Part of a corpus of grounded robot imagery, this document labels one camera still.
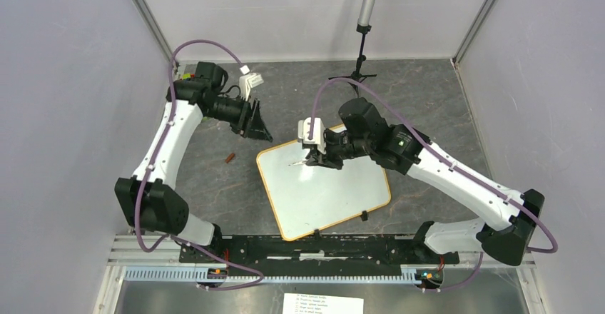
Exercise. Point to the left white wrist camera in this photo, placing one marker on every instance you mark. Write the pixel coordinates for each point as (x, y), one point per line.
(248, 80)

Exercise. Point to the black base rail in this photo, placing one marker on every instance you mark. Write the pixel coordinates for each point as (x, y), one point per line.
(325, 255)

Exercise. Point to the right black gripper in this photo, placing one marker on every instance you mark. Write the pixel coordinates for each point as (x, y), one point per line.
(331, 163)

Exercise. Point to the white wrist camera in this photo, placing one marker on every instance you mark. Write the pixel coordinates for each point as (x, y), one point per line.
(311, 134)
(248, 80)

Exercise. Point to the black tripod stand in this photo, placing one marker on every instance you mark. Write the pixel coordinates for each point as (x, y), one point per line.
(357, 75)

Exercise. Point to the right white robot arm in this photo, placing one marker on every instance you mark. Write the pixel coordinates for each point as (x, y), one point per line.
(506, 218)

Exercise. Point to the yellow framed whiteboard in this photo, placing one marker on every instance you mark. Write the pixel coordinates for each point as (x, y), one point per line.
(305, 199)

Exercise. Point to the red marker cap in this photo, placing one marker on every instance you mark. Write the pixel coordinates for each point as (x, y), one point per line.
(230, 158)

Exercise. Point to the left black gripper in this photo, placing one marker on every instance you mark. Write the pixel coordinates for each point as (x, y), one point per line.
(250, 123)

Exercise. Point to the red toy with block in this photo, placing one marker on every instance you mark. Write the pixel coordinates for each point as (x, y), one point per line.
(189, 76)

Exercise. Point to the white paper sheet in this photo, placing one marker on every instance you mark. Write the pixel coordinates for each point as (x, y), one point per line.
(295, 303)

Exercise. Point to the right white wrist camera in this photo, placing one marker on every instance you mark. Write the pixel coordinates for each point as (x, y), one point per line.
(311, 134)

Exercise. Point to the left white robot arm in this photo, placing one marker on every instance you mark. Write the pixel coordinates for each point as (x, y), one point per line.
(148, 198)

